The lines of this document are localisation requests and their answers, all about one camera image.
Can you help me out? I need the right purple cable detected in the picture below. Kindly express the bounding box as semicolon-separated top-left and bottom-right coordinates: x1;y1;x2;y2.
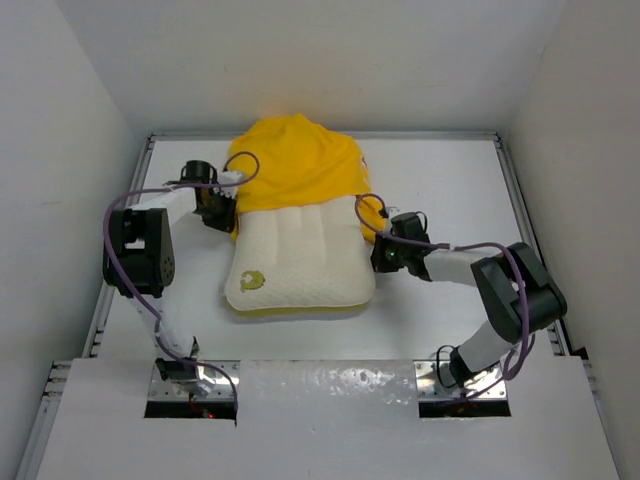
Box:
353;193;536;401

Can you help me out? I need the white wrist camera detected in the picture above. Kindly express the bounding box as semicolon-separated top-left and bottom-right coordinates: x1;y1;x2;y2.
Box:
380;206;401;220
216;170;247;198

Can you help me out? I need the cream pillow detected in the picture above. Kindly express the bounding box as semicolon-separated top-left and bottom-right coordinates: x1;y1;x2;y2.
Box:
224;196;375;315

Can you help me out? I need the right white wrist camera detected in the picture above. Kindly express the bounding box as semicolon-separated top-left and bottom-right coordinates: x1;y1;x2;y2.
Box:
380;206;401;220

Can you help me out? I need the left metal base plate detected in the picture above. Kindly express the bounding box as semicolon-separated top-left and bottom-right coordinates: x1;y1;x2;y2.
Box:
148;359;239;402

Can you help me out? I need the aluminium table frame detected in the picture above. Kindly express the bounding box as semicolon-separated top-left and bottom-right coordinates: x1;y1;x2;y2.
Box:
14;130;596;480

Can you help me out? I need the metal base plate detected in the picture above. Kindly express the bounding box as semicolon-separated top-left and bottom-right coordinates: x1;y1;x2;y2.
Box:
148;359;239;402
414;359;508;402

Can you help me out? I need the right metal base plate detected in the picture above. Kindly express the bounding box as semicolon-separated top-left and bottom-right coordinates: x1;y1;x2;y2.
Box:
414;359;508;402

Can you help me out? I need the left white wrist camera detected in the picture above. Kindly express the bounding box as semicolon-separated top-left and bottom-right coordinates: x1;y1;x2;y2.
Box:
216;170;247;198

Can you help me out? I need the purple cable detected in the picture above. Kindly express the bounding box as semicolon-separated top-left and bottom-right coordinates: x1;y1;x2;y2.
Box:
102;151;261;416
353;193;536;401

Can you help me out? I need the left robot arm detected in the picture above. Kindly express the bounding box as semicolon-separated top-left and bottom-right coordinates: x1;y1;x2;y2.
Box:
102;160;257;399

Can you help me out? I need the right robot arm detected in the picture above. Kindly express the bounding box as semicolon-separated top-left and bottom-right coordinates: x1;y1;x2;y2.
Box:
371;212;567;391

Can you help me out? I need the yellow pillowcase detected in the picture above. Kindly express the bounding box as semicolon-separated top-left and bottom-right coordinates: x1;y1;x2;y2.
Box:
227;114;373;215

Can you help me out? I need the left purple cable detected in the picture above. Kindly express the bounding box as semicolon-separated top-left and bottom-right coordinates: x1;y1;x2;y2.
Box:
102;151;261;416

